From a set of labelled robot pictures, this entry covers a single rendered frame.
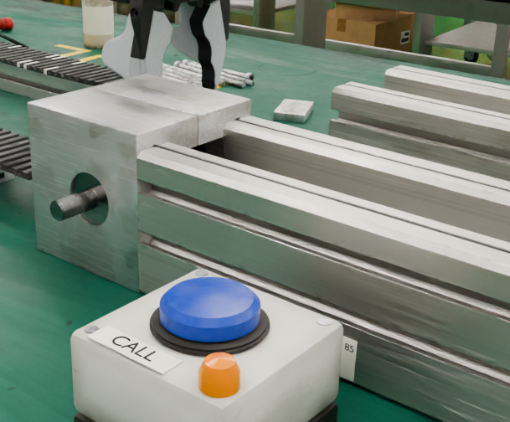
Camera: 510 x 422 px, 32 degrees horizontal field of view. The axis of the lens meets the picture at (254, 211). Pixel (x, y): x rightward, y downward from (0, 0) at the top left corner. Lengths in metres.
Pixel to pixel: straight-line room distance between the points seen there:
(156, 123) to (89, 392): 0.18
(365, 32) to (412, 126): 3.82
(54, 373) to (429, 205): 0.20
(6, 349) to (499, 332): 0.24
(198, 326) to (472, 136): 0.29
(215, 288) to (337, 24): 4.14
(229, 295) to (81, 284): 0.19
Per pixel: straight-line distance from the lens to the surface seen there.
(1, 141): 0.66
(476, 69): 3.51
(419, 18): 4.10
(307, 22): 2.97
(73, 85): 0.85
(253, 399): 0.32
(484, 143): 0.57
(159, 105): 0.53
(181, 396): 0.32
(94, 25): 1.11
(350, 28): 4.44
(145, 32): 0.72
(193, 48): 0.81
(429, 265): 0.38
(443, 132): 0.58
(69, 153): 0.52
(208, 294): 0.35
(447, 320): 0.39
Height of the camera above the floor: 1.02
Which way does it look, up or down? 23 degrees down
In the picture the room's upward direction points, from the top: 2 degrees clockwise
